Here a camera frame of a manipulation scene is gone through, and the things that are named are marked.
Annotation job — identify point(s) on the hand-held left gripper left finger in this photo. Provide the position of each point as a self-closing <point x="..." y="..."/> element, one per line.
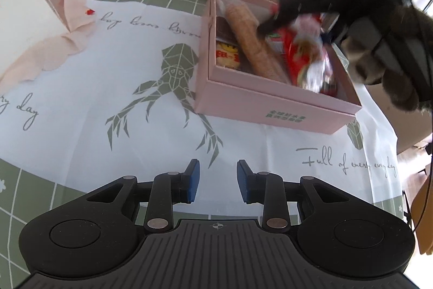
<point x="192" y="180"/>

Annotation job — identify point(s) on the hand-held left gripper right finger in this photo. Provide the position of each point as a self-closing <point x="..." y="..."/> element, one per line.
<point x="243" y="180"/>

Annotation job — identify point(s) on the dark red snack packet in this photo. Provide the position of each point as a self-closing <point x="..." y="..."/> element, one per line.
<point x="330" y="89"/>

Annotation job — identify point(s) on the white printed paper bag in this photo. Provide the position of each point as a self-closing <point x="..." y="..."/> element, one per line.
<point x="20" y="4"/>

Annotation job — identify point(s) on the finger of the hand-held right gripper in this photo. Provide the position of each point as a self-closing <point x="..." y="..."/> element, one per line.
<point x="270" y="25"/>
<point x="335" y="28"/>

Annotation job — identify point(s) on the red and white pouch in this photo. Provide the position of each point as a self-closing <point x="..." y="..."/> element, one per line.
<point x="304" y="52"/>

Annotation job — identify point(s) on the person's right hand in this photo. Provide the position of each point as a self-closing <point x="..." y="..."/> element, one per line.
<point x="399" y="89"/>

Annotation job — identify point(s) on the yellow label snack packet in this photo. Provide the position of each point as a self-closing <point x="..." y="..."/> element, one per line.
<point x="228" y="57"/>

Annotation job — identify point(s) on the long brown bread packet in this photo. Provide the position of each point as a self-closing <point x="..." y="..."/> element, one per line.
<point x="252" y="42"/>

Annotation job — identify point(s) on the pink cardboard box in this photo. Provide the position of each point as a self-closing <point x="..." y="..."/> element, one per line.
<point x="270" y="106"/>

